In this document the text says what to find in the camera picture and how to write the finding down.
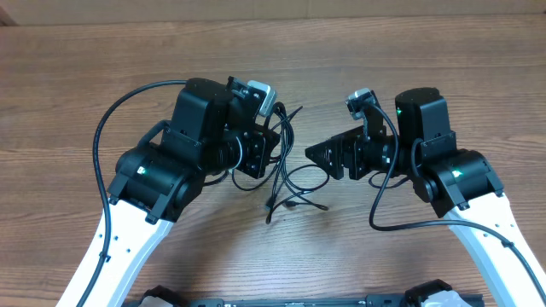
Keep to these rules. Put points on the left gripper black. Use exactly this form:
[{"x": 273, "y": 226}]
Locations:
[{"x": 261, "y": 144}]

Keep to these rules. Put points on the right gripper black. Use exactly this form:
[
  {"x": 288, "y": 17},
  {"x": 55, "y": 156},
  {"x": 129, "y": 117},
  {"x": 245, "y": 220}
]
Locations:
[{"x": 351, "y": 145}]

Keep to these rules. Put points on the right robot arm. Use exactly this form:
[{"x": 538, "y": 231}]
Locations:
[{"x": 461, "y": 185}]

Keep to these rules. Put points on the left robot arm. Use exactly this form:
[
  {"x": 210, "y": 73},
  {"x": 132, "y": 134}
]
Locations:
[{"x": 213, "y": 129}]

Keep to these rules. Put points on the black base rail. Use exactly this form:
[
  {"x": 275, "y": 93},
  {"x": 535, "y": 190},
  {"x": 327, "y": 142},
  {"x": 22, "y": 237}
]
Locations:
[{"x": 432, "y": 293}]

